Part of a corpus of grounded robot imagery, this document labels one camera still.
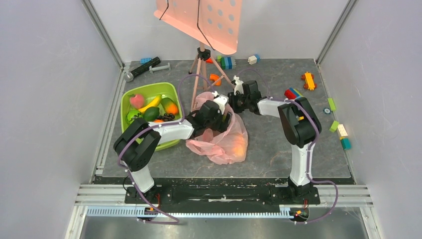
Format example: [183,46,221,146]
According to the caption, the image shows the white teal brick stack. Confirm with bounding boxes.
[337,124,352,150]

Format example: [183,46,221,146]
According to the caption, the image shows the fake banana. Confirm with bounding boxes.
[138,95,162,114]

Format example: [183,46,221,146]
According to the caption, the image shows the fake mango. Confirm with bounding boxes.
[161,98,179,115]

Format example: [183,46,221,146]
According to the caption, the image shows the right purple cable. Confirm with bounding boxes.
[235,67,339,226]

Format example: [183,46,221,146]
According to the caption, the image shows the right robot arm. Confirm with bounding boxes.
[228,77,321,203]

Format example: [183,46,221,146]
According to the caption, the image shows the fake peach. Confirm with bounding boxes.
[129,94,145,109]

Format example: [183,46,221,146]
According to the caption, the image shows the blue toy brick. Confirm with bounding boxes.
[140,57,152,65]

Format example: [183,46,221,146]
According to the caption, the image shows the pink plastic bag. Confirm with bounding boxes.
[186,92,248,164]

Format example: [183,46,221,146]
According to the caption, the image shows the small blue wheel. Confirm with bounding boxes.
[323,108,331,115]

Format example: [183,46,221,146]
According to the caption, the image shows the orange curved brick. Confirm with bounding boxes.
[209,74,221,86]

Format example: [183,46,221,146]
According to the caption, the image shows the green flat brick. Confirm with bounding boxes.
[327,98,336,112]

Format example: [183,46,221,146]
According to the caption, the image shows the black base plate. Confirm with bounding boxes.
[144,178,320,214]

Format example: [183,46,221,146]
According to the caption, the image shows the pink music stand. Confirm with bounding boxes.
[154,0,242,107]

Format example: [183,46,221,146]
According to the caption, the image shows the fake lime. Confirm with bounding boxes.
[143,107,160,121]

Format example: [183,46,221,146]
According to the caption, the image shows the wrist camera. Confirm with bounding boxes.
[212,91,229,115]
[231,75,244,95]

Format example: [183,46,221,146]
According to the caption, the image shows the fake yellow orange fruit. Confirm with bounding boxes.
[232,134,248,158]

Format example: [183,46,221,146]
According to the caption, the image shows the red blue brick house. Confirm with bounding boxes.
[284,88,303,100]

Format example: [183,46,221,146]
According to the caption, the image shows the grey syringe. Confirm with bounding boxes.
[149,63,171,73]

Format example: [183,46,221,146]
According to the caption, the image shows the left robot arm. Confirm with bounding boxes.
[113,96,231,203]

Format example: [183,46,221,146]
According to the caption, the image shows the green plastic basin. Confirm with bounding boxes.
[120,82,182,132]

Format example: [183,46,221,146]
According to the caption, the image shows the black microphone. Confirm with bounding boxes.
[123,57,161,82]

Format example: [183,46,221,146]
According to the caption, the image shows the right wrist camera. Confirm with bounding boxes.
[231,75,244,95]

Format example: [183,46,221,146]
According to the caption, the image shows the fake black grapes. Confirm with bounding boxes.
[157,114,175,121]

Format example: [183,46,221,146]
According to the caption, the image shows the white blue brick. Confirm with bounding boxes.
[247,54,260,65]

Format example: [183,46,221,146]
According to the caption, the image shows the yellow toy car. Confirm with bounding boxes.
[301,72,317,91]

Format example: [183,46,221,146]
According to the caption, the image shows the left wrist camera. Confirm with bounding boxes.
[212,91,229,115]

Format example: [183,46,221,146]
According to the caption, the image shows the fake small watermelon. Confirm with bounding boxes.
[126,110,142,124]

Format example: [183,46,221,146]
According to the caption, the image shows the green small brick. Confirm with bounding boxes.
[329,120,339,132]

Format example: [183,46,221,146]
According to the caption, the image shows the green blue brick stack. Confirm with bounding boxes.
[217,55,236,70]

